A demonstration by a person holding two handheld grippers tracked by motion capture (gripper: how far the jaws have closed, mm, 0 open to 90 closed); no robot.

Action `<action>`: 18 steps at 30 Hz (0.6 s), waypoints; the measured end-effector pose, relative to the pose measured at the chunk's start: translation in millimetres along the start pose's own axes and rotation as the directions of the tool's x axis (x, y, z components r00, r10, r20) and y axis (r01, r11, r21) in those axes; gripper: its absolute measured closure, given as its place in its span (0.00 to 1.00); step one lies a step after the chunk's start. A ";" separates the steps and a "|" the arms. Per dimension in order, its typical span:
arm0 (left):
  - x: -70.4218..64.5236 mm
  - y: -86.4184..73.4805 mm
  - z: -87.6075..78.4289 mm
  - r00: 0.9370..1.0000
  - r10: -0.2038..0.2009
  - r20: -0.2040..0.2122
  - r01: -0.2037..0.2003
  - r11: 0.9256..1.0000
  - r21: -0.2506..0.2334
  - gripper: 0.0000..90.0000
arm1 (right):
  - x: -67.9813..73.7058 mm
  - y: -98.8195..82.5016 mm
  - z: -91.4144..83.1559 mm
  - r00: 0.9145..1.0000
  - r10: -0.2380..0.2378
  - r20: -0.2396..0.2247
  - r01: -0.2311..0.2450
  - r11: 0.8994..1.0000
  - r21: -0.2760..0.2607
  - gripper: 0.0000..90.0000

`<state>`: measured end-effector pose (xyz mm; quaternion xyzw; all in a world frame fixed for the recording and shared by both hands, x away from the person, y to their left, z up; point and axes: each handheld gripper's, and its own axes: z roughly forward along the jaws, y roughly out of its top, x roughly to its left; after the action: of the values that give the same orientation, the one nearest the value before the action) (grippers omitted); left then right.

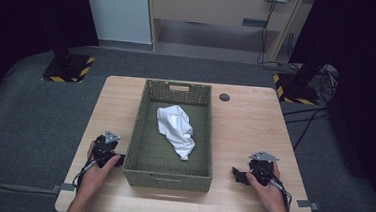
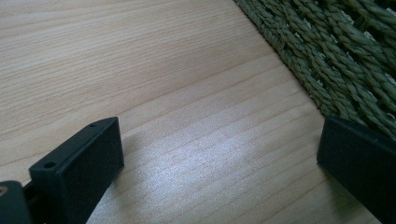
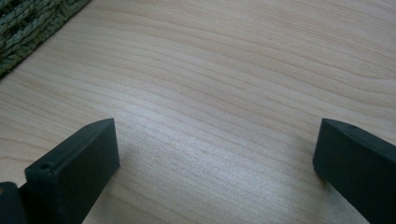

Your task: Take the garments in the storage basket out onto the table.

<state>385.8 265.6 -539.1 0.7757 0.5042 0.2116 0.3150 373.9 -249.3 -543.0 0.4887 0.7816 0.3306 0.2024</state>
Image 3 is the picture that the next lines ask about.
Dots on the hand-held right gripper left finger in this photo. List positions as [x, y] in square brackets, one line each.
[74, 168]

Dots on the green woven basket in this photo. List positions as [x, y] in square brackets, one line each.
[25, 28]

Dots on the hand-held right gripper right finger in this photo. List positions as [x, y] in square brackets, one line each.
[358, 168]

